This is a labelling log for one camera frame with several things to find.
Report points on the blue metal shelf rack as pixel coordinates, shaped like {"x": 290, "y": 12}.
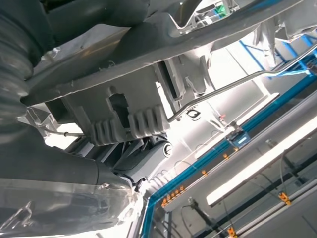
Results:
{"x": 296, "y": 65}

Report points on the green plastic crate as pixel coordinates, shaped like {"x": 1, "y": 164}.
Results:
{"x": 221, "y": 10}

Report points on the long ceiling light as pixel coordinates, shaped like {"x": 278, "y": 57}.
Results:
{"x": 260, "y": 161}

